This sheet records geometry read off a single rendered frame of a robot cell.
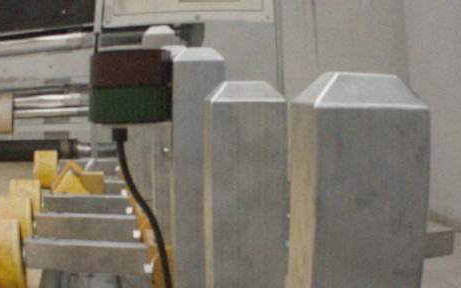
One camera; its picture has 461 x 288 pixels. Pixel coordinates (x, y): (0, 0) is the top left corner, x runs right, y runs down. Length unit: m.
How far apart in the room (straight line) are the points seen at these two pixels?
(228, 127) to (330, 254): 0.25
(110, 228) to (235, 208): 0.80
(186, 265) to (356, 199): 0.51
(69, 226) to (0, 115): 1.80
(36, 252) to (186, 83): 0.36
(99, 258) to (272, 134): 0.57
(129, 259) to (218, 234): 0.55
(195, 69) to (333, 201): 0.50
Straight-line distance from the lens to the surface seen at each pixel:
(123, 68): 0.77
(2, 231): 1.08
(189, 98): 0.79
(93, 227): 1.34
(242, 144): 0.54
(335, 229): 0.29
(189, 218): 0.79
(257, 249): 0.54
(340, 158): 0.29
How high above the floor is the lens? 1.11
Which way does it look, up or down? 3 degrees down
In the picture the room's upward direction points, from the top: straight up
